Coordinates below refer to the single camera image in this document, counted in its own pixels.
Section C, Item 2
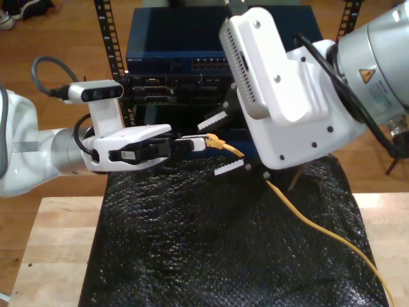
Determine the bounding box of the yellow network cable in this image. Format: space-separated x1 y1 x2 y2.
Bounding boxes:
204 132 397 307

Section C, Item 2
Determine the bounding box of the black empty rack tray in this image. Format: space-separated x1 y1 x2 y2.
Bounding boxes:
127 102 224 129

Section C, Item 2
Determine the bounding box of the black Dell server unit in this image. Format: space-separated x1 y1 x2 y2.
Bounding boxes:
123 74 237 105

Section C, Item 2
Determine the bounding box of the dark wooden chair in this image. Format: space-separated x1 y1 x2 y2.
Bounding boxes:
385 153 400 175

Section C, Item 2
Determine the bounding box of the black bubble-wrap mat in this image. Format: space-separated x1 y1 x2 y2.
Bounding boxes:
78 152 389 307

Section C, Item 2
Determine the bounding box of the dark blue shoe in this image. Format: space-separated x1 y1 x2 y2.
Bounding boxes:
8 0 56 20

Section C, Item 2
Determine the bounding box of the white sneaker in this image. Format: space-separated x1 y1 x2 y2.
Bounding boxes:
0 9 16 31

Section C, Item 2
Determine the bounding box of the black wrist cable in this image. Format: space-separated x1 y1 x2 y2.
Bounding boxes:
293 31 402 159
72 113 100 161

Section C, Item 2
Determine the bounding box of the blue Netgear network switch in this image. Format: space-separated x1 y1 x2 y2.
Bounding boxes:
125 6 323 76

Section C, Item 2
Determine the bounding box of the black perforated rack frame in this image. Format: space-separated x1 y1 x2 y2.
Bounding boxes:
93 0 364 129

